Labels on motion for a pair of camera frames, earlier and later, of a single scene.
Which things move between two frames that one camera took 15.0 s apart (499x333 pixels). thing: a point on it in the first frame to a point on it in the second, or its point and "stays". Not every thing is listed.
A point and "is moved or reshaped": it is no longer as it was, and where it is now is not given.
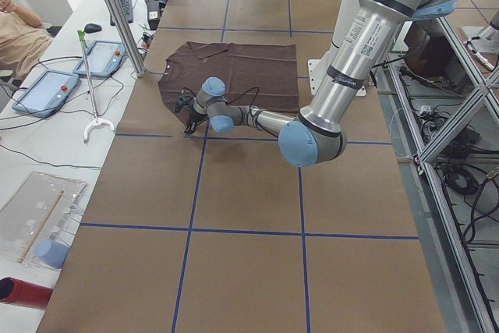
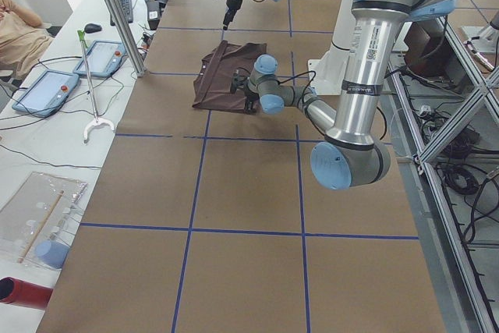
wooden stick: x=40 y=227 stays
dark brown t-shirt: x=263 y=76 is moved or reshaped
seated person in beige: x=23 y=40 stays
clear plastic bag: x=38 y=222 stays
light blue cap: x=51 y=253 stays
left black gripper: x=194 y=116 to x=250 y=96
